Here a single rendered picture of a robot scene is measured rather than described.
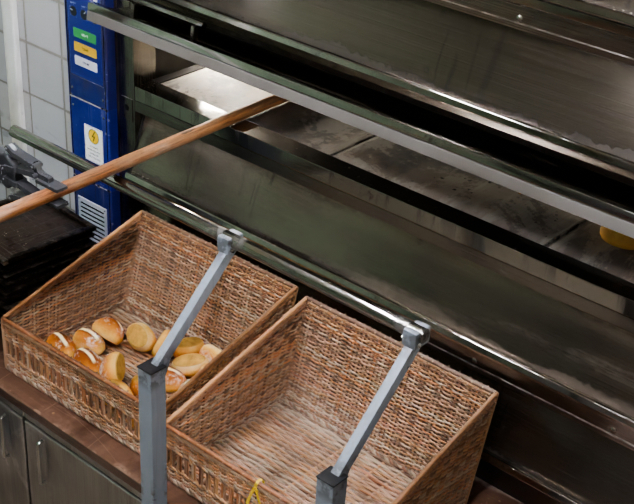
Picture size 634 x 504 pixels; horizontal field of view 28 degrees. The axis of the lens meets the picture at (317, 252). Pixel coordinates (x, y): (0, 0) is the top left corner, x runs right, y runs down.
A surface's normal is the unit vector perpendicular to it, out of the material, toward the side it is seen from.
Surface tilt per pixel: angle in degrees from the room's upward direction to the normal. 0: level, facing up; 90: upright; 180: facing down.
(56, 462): 90
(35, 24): 90
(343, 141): 0
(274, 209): 70
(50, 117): 90
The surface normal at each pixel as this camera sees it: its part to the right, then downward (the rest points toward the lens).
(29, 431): -0.65, 0.36
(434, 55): -0.60, 0.03
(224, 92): 0.05, -0.87
